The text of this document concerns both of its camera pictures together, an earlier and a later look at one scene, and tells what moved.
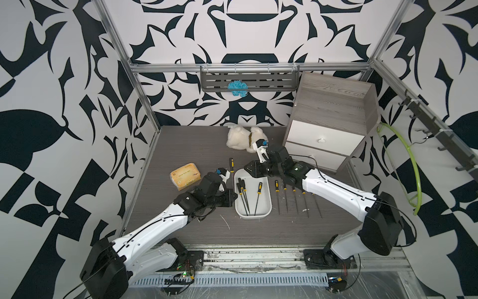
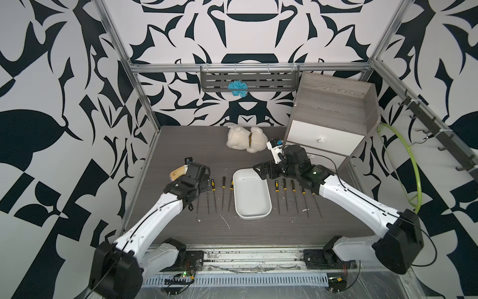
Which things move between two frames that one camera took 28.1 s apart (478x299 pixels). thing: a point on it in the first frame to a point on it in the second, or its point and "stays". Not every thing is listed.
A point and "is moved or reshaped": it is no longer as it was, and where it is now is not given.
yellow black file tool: x=285 y=189 stays
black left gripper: x=229 y=197 to x=206 y=184
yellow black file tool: x=294 y=190 stays
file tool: x=239 y=189 is moved or reshaped
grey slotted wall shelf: x=257 y=78 stays
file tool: x=313 y=194 stays
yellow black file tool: x=232 y=166 to x=231 y=189
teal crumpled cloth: x=241 y=87 stays
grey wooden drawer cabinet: x=330 y=118 stays
